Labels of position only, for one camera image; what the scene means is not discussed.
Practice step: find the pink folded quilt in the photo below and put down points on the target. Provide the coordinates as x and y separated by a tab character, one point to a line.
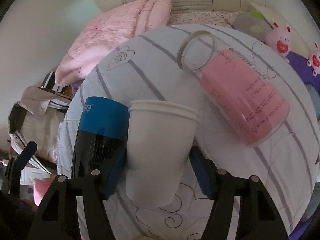
105	32

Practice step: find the small pink bunny plush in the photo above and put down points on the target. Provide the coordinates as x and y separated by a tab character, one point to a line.
314	60

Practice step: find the large pink bunny plush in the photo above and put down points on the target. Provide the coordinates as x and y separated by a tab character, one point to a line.
279	39

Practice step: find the white grey striped quilt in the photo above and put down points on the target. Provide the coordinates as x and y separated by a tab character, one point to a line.
145	68

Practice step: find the white paper cup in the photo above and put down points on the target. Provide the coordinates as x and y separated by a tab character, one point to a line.
159	140

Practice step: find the purple pillow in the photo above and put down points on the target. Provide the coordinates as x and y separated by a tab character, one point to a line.
299	64

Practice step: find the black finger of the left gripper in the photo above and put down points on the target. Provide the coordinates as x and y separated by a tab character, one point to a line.
14	169

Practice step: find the heart print bed sheet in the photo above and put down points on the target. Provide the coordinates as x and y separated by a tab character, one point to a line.
218	18

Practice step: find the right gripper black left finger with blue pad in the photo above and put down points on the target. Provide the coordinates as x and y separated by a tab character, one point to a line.
57	214

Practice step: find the grey pillow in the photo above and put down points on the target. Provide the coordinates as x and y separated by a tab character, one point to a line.
251	25

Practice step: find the beige clothes pile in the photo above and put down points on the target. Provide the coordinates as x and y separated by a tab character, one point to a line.
37	117

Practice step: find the cream white pillow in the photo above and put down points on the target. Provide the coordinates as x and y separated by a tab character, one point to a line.
298	45

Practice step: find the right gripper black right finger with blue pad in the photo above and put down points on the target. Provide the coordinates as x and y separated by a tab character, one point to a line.
258	216

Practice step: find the black can blue label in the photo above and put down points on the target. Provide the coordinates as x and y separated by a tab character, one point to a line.
102	130

